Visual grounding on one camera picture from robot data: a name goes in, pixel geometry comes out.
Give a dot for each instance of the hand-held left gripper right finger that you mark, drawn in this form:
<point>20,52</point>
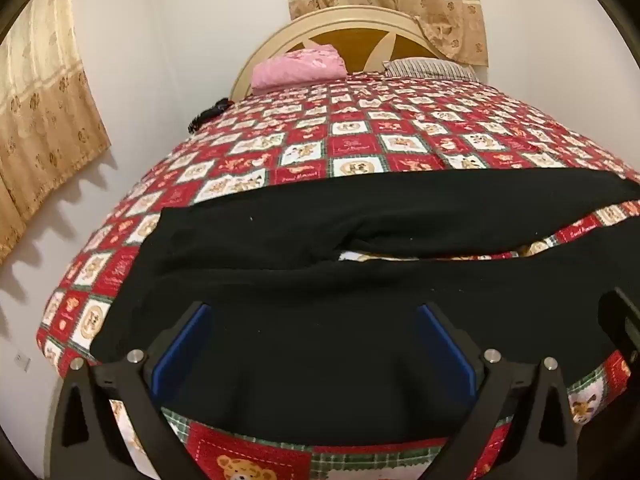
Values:
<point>446,347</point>

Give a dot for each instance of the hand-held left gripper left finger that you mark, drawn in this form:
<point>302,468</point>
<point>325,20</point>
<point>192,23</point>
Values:
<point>179,347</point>

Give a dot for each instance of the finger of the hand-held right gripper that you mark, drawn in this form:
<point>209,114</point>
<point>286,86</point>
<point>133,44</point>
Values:
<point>622,320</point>

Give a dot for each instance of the black pants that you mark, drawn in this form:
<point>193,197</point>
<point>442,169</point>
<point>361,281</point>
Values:
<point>320,340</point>

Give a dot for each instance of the small black object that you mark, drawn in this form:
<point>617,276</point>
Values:
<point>207,112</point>

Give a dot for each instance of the red printed patchwork bedspread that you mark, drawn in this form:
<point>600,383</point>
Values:
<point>350,130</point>

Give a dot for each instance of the striped pillow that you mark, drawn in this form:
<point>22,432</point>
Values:
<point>430,67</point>

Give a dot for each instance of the pink pillow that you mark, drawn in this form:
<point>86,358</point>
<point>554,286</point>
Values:
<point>297,67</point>

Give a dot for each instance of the cream wooden headboard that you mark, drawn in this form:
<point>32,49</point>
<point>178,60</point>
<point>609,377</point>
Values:
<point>350,40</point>

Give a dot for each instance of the white wall outlet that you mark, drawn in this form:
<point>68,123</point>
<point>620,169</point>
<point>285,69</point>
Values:
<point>21,361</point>

